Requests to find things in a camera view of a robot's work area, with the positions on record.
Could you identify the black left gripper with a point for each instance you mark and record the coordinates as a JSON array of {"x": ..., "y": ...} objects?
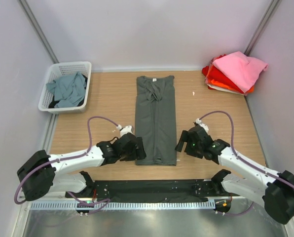
[{"x": 137, "y": 152}]

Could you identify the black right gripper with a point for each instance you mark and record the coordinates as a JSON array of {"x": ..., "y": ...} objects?
[{"x": 185, "y": 137}]

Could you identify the dark grey t-shirt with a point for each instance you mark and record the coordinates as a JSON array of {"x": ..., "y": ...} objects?
[{"x": 155, "y": 120}]

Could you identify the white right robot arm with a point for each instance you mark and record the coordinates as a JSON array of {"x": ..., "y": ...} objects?
[{"x": 221, "y": 152}]

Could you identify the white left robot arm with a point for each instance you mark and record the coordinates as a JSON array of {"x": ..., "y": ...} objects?
[{"x": 43, "y": 173}]

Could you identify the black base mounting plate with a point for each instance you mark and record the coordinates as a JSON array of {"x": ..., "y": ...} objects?
[{"x": 153, "y": 191}]

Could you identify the orange folded t-shirt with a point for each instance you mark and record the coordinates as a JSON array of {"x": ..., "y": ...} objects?
[{"x": 215, "y": 83}]

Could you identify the white folded t-shirt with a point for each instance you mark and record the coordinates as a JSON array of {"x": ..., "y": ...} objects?
[{"x": 224, "y": 90}]

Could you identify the red folded t-shirt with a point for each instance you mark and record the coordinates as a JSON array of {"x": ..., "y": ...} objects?
[{"x": 216, "y": 74}]

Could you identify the pink folded t-shirt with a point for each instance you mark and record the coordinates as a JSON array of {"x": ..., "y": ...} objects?
[{"x": 242, "y": 70}]

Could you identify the light blue t-shirt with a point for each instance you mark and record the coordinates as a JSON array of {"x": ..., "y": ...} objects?
[{"x": 68, "y": 91}]

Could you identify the white plastic basket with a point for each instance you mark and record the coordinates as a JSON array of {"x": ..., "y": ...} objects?
[{"x": 62, "y": 69}]

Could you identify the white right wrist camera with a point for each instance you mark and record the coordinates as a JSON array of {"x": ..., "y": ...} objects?
[{"x": 198, "y": 122}]

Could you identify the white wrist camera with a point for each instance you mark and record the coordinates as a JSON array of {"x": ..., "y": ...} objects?
[
  {"x": 125, "y": 130},
  {"x": 198, "y": 122}
]

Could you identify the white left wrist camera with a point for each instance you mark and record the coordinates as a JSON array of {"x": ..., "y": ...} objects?
[{"x": 125, "y": 130}]

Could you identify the slotted white cable duct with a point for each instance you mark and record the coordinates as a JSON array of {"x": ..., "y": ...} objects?
[{"x": 74, "y": 205}]

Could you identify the aluminium frame rail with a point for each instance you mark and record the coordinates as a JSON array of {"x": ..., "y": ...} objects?
[{"x": 34, "y": 189}]

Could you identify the right aluminium corner post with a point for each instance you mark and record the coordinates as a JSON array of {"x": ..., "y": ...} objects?
[{"x": 270, "y": 11}]

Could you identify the aluminium corner post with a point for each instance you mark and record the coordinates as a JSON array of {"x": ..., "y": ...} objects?
[
  {"x": 270, "y": 11},
  {"x": 38, "y": 30}
]

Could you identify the left aluminium corner post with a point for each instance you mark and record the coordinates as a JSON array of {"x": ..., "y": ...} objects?
[{"x": 38, "y": 30}]

